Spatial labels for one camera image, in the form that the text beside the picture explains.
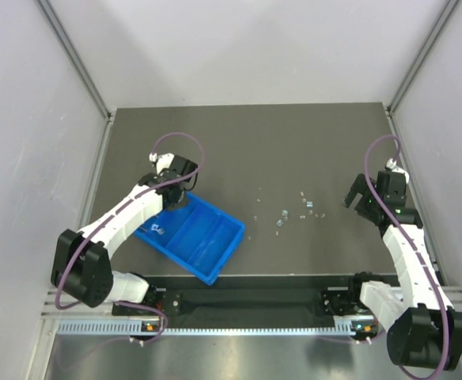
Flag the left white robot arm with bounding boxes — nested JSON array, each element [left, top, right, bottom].
[[51, 154, 199, 310]]

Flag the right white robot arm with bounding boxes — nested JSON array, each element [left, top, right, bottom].
[[344, 159, 462, 371]]

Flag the blue compartment bin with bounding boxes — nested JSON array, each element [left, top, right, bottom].
[[134, 192, 245, 286]]

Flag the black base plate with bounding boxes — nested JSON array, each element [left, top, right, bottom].
[[111, 287, 358, 317]]

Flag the slotted cable duct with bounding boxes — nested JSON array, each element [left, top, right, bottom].
[[57, 316, 379, 337]]

